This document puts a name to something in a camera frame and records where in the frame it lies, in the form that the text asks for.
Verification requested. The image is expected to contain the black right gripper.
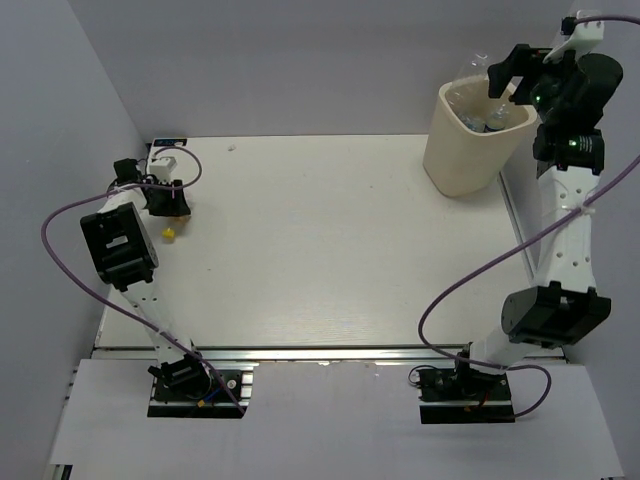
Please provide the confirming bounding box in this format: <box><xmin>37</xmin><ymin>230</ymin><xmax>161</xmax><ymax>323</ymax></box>
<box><xmin>485</xmin><ymin>45</ymin><xmax>582</xmax><ymax>124</ymax></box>

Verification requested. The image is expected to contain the small clear bottle yellow cap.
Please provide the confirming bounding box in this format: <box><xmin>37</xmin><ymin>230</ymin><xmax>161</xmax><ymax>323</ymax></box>
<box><xmin>161</xmin><ymin>215</ymin><xmax>191</xmax><ymax>243</ymax></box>

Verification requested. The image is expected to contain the clear crushed bottle white cap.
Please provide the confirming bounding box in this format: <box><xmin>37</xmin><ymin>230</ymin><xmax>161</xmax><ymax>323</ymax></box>
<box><xmin>450</xmin><ymin>52</ymin><xmax>491</xmax><ymax>103</ymax></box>

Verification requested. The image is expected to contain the clear bottle blue label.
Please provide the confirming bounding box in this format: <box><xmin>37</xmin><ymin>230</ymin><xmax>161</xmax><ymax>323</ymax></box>
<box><xmin>484</xmin><ymin>104</ymin><xmax>510</xmax><ymax>133</ymax></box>

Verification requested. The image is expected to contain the large clear bottle blue cap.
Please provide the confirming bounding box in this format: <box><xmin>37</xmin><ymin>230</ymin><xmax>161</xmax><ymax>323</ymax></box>
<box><xmin>459</xmin><ymin>112</ymin><xmax>486</xmax><ymax>133</ymax></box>

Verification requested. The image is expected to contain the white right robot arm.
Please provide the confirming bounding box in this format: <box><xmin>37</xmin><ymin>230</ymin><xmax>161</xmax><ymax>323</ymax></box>
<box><xmin>451</xmin><ymin>44</ymin><xmax>623</xmax><ymax>399</ymax></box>

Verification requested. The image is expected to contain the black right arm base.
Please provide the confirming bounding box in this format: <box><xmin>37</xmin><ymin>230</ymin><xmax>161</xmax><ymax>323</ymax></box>
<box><xmin>408</xmin><ymin>362</ymin><xmax>515</xmax><ymax>425</ymax></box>

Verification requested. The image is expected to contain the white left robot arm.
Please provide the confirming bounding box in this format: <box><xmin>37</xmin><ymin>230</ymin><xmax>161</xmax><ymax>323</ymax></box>
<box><xmin>80</xmin><ymin>187</ymin><xmax>212</xmax><ymax>400</ymax></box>

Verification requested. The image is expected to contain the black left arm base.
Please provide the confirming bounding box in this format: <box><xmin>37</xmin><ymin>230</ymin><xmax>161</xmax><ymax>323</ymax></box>
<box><xmin>147</xmin><ymin>368</ymin><xmax>253</xmax><ymax>419</ymax></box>

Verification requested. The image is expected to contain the cream plastic bin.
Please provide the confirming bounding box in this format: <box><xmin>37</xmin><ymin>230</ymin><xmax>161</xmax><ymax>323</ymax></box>
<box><xmin>423</xmin><ymin>77</ymin><xmax>537</xmax><ymax>197</ymax></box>

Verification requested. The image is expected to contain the blue table label sticker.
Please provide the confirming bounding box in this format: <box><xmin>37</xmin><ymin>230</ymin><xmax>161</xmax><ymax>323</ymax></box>
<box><xmin>152</xmin><ymin>138</ymin><xmax>187</xmax><ymax>148</ymax></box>

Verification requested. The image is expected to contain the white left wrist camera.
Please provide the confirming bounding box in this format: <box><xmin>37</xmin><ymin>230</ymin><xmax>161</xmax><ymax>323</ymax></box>
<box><xmin>147</xmin><ymin>156</ymin><xmax>177</xmax><ymax>183</ymax></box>

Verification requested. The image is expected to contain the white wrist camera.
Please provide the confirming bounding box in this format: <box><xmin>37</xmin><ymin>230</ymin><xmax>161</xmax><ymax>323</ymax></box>
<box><xmin>147</xmin><ymin>156</ymin><xmax>177</xmax><ymax>183</ymax></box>
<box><xmin>543</xmin><ymin>9</ymin><xmax>604</xmax><ymax>64</ymax></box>

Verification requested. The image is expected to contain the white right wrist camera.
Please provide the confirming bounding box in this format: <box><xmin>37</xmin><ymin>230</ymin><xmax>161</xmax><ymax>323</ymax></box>
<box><xmin>543</xmin><ymin>9</ymin><xmax>604</xmax><ymax>64</ymax></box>

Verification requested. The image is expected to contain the aluminium table edge rail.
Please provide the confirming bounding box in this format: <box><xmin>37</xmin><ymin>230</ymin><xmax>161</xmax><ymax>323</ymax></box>
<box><xmin>91</xmin><ymin>347</ymin><xmax>566</xmax><ymax>363</ymax></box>

